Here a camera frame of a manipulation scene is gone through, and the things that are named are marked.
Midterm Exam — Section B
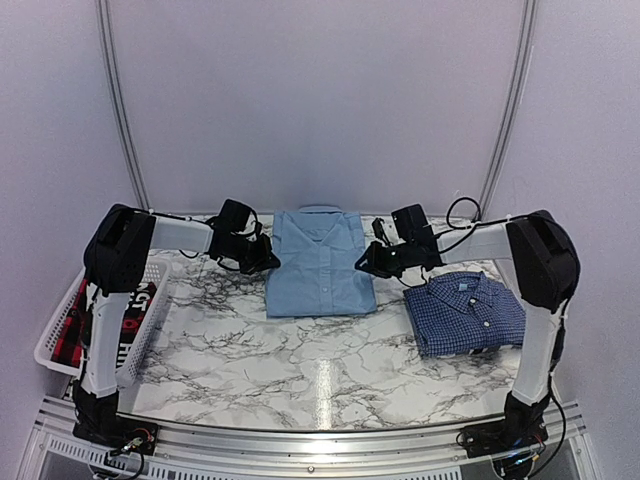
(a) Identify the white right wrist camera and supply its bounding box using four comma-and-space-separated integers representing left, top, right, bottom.
372, 217, 392, 247

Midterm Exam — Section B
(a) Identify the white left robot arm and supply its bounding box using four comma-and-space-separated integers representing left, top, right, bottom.
80, 199, 280, 398

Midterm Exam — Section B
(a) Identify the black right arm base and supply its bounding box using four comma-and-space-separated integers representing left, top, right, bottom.
456, 393, 551, 458

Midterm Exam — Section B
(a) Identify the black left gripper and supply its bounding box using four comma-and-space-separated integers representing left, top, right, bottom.
222, 233, 279, 275

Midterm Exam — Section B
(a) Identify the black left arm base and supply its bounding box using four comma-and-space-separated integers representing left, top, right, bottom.
72, 381, 159, 455

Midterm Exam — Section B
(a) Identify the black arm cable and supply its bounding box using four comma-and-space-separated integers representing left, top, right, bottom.
432, 197, 511, 241
149, 212, 221, 226

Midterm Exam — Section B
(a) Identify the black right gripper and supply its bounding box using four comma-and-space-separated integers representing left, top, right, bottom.
354, 241, 414, 279

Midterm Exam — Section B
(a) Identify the left aluminium corner post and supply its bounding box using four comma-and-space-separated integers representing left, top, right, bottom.
95, 0, 151, 209

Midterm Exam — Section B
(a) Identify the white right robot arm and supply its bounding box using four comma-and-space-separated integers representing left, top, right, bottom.
354, 204, 581, 406

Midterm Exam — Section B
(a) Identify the red black plaid shirt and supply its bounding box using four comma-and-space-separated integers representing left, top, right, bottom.
51, 279, 157, 368

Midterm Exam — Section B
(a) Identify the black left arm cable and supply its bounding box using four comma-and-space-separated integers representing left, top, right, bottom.
149, 212, 221, 226

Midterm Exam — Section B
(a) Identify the light blue long sleeve shirt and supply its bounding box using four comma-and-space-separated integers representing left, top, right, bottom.
265, 205, 377, 318

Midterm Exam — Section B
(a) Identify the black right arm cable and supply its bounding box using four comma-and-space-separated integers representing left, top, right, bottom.
432, 197, 511, 241

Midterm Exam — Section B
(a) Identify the white plastic laundry basket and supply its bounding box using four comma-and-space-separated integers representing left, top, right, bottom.
34, 259, 172, 388

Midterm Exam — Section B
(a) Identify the aluminium corner post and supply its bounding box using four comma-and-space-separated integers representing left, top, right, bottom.
95, 0, 151, 209
479, 0, 539, 219

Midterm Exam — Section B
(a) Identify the aluminium front frame rail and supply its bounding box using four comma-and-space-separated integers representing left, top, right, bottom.
19, 399, 601, 480

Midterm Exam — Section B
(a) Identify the blue checked shirt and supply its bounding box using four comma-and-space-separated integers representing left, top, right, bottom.
403, 271, 526, 358

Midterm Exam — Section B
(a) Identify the right aluminium corner post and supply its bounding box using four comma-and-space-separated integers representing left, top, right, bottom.
479, 0, 539, 219

